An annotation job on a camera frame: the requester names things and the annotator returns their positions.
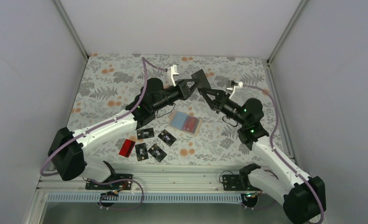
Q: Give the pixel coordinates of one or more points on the red card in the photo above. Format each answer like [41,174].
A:
[127,148]
[190,124]

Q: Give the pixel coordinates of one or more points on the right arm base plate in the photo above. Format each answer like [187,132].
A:
[233,183]

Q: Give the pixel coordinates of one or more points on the black card small top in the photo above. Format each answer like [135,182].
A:
[167,137]

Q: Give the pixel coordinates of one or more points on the aluminium rail frame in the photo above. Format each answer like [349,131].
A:
[154,178]

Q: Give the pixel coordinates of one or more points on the black VIP card top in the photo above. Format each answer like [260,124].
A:
[145,133]

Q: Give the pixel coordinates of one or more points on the black card bottom centre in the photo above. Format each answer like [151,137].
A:
[157,153]

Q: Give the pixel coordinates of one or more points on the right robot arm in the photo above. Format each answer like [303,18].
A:
[302,196]

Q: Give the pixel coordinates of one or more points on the plain black card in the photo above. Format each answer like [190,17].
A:
[201,79]

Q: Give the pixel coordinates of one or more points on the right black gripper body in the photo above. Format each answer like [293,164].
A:
[227,109]

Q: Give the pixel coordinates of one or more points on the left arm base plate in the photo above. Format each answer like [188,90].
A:
[114,182]

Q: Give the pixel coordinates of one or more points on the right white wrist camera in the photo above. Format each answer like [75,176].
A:
[232,86]

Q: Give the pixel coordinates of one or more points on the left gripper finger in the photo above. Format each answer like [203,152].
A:
[196,81]
[192,86]

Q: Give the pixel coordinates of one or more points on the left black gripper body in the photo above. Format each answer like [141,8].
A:
[182,95]

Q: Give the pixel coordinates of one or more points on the floral table mat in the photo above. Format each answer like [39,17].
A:
[112,81]

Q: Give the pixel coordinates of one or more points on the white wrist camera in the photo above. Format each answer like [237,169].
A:
[171,73]
[232,86]

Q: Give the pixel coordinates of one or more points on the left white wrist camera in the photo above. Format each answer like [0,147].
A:
[171,73]

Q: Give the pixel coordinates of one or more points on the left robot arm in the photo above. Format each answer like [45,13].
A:
[68,147]

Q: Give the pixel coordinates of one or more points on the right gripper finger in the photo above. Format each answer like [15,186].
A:
[212,92]
[210,100]

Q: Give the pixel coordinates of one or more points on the grey cable duct strip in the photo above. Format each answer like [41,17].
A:
[93,197]

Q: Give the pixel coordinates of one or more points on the black VIP card lower-left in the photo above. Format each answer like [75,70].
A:
[141,152]

